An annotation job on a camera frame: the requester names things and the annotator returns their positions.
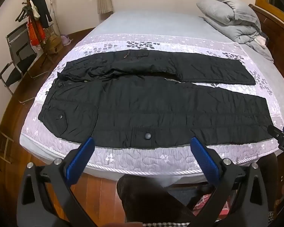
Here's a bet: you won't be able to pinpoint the red bag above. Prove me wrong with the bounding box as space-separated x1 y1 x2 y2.
26 16 46 47

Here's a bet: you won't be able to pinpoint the bed with grey sheet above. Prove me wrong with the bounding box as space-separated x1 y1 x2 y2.
19 11 284 178

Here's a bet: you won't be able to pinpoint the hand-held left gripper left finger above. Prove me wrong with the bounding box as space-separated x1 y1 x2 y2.
16 137 102 227

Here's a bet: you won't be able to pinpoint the black hanging garment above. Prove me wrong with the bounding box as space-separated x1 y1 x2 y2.
30 0 53 29

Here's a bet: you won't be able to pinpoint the white metal rack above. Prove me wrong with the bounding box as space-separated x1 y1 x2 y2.
47 0 61 38

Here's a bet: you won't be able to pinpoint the wooden headboard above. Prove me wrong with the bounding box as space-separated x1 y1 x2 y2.
248 3 284 76

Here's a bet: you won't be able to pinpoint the red patterned cloth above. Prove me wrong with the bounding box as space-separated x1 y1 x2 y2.
194 193 229 219

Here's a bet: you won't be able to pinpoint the grey duvet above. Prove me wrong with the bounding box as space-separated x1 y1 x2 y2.
196 0 274 62

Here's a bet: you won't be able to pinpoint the floral quilted bedspread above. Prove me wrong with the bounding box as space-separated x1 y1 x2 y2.
19 34 284 178

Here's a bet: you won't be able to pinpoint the wooden chair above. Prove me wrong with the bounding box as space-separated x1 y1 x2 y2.
0 123 15 164

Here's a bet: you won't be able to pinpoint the black folding chair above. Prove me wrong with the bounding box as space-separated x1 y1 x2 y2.
0 25 50 104

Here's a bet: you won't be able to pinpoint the black quilted pants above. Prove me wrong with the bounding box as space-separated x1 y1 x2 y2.
38 50 274 148

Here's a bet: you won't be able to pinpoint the person's dark trousered leg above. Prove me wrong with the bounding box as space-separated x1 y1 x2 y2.
117 174 213 227

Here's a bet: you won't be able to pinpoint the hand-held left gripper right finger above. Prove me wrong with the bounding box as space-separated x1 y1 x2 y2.
190 137 269 227

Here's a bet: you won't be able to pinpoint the purple basin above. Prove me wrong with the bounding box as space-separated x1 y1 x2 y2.
60 34 73 47

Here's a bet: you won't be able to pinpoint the white fluffy cloth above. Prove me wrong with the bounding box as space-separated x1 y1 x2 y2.
254 35 268 48

